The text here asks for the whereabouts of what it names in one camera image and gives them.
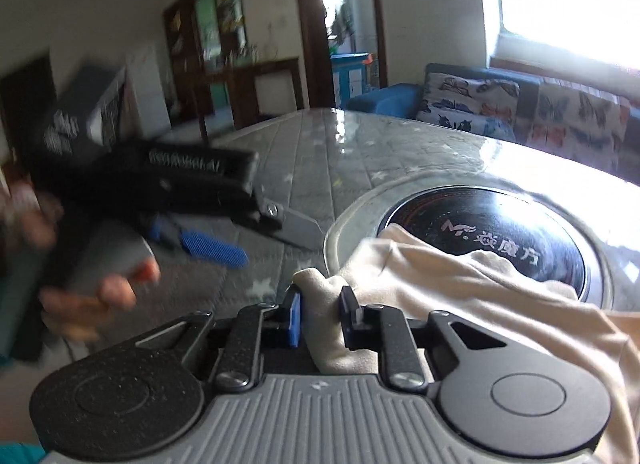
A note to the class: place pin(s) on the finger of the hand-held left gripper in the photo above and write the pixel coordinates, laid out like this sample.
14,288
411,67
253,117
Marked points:
292,228
215,248

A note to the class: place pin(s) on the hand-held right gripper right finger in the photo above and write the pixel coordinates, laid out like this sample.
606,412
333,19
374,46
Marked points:
346,315

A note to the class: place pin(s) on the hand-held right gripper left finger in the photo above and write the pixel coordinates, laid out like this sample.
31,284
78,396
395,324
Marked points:
295,320

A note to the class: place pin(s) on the cream shirt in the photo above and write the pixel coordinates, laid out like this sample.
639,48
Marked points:
475,304

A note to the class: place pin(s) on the person's left hand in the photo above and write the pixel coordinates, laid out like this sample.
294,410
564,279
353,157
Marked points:
112,291

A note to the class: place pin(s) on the dark wooden cabinet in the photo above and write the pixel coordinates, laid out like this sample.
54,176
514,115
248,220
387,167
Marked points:
220,43

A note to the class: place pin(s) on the blue sofa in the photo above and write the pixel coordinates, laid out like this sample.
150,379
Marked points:
385,98

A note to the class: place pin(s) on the blue box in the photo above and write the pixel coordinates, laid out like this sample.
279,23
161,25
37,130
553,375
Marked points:
352,76

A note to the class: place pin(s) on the round built-in induction cooker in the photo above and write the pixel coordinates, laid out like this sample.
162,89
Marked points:
500,224

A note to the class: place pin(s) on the butterfly print cushion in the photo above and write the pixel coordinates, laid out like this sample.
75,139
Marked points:
575,123
465,103

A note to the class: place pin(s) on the brown wooden door frame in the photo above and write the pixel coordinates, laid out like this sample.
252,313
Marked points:
305,23

